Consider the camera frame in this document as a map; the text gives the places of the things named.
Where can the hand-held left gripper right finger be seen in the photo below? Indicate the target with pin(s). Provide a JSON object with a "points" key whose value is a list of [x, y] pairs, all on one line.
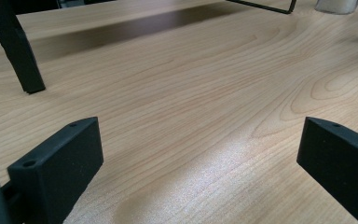
{"points": [[345, 165]]}

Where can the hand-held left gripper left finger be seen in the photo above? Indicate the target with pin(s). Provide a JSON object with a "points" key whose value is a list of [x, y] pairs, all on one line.
{"points": [[56, 174]]}

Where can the black stand leg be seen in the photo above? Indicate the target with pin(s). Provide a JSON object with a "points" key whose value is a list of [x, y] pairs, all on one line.
{"points": [[18, 53]]}

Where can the translucent white container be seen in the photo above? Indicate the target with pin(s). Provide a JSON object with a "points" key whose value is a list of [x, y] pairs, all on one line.
{"points": [[335, 6]]}

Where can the thin black metal frame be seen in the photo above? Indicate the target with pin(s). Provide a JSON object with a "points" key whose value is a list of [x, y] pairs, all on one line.
{"points": [[270, 7]]}

